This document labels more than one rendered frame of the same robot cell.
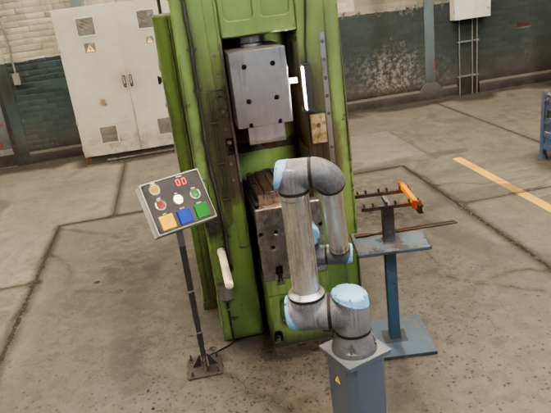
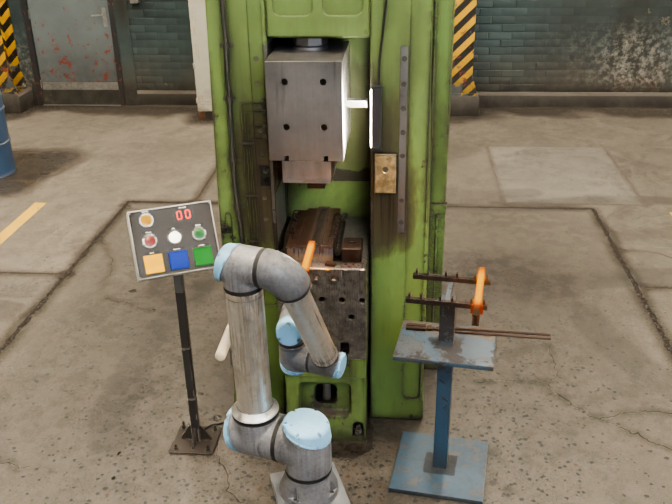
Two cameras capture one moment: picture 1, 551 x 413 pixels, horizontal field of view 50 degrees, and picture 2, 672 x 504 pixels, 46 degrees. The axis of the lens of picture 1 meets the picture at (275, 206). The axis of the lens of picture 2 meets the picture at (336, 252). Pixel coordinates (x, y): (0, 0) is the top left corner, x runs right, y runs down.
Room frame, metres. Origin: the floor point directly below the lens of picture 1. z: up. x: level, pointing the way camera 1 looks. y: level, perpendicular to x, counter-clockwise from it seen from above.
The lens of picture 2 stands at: (0.18, -0.81, 2.40)
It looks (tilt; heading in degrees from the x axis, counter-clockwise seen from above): 25 degrees down; 13
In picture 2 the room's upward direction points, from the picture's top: 1 degrees counter-clockwise
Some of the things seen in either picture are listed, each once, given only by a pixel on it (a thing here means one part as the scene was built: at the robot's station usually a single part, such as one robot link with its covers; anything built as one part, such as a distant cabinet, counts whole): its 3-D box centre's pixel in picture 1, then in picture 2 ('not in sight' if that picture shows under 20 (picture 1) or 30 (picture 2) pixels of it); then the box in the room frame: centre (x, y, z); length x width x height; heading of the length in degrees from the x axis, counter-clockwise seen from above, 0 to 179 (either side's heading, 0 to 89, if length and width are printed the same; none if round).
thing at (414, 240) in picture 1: (389, 241); (446, 344); (3.01, -0.61, 0.65); 0.40 x 0.30 x 0.02; 90
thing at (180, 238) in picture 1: (190, 287); (185, 342); (2.97, 0.53, 0.54); 0.04 x 0.04 x 1.08; 8
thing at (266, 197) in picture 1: (269, 185); (314, 232); (3.34, 0.02, 0.96); 0.42 x 0.20 x 0.09; 8
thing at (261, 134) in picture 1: (261, 126); (312, 155); (3.34, 0.02, 1.32); 0.42 x 0.20 x 0.10; 8
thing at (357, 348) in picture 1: (353, 337); (308, 477); (2.11, -0.25, 0.65); 0.19 x 0.19 x 0.10
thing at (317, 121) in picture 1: (318, 128); (385, 173); (3.30, -0.30, 1.27); 0.09 x 0.02 x 0.17; 98
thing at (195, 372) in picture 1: (203, 360); (195, 432); (2.97, 0.54, 0.05); 0.22 x 0.22 x 0.09; 8
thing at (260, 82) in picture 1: (262, 81); (320, 99); (3.34, -0.02, 1.56); 0.42 x 0.39 x 0.40; 8
